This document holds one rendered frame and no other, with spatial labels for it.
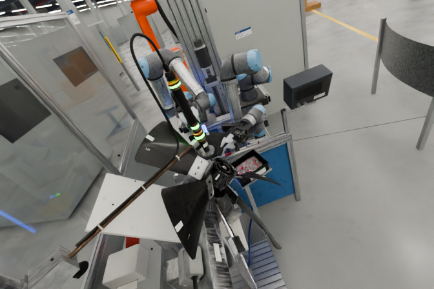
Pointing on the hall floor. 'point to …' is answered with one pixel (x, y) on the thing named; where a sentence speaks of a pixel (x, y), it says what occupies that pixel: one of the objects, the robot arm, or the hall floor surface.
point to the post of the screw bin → (253, 205)
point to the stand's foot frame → (260, 269)
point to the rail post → (293, 170)
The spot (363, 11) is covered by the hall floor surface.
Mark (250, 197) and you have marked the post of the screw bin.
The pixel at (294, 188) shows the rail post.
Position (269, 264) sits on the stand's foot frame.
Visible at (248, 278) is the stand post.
